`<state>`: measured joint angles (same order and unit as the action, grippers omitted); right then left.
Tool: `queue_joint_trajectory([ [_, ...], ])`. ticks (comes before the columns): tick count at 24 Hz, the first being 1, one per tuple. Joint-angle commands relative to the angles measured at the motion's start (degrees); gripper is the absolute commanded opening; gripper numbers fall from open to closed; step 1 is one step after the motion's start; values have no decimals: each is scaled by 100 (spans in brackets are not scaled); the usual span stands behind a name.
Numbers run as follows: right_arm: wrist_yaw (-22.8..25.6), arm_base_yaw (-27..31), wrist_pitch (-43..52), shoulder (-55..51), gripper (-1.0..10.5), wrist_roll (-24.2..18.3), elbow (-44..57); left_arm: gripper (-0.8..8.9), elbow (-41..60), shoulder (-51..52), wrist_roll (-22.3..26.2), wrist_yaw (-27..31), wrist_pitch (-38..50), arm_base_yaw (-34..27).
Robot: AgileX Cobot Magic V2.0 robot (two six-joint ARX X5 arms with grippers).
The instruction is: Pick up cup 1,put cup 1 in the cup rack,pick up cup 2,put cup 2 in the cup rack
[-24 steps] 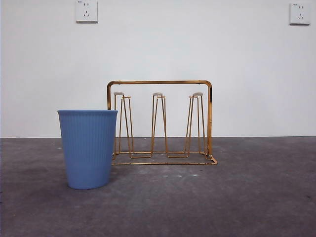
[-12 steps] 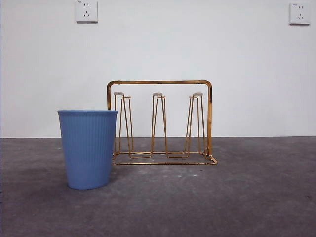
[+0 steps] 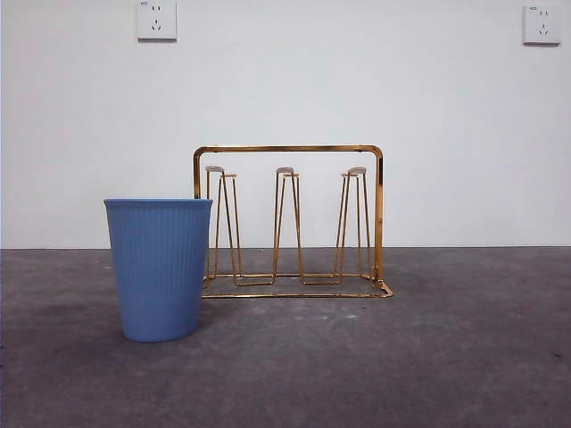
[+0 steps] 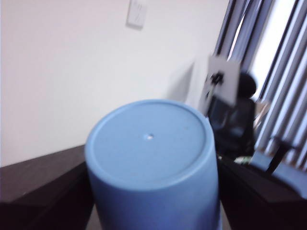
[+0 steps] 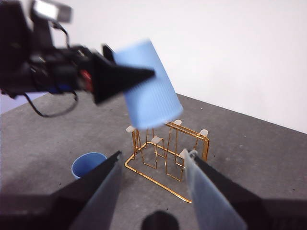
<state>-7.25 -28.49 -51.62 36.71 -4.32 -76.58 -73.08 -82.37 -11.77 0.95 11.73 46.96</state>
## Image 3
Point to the blue ribbed cup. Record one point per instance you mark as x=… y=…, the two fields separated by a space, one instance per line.
x=158 y=267

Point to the white wall socket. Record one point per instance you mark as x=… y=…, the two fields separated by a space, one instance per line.
x=156 y=22
x=542 y=24

